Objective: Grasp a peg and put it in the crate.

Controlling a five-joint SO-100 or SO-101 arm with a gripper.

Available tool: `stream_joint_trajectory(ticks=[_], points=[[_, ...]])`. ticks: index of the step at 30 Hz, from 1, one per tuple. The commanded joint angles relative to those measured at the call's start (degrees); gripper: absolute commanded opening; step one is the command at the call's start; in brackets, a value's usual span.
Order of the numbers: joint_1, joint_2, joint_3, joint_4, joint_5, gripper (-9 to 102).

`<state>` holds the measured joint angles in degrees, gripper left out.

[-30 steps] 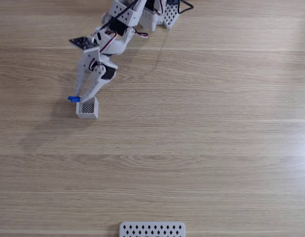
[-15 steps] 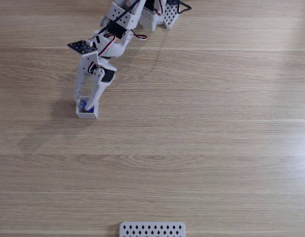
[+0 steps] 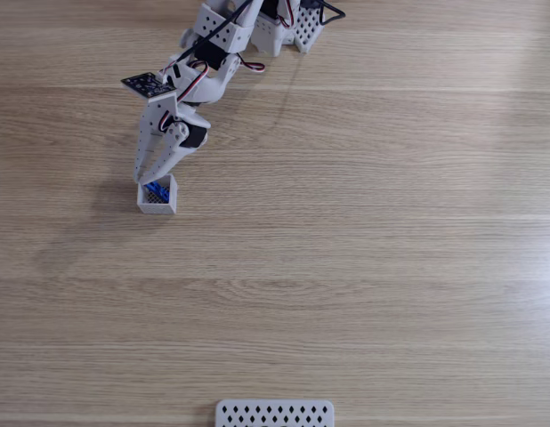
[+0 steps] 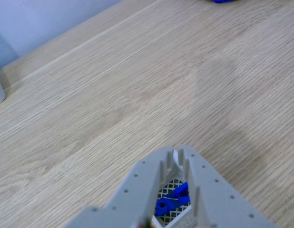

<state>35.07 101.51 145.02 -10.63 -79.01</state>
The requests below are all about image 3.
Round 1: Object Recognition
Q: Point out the blue peg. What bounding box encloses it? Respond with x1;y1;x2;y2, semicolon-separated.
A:
143;181;170;201

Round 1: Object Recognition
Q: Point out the small white mesh-bottom crate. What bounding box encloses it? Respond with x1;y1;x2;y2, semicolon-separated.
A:
136;173;178;215

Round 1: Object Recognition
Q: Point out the white perforated plate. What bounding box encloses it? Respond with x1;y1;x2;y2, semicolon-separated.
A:
214;399;335;427

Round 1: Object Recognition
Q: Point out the dark blue camera circuit board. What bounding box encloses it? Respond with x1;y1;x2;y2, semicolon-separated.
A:
120;72;178;99

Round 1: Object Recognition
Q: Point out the red white black servo cable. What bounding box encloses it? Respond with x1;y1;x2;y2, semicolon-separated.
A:
236;53;266;75

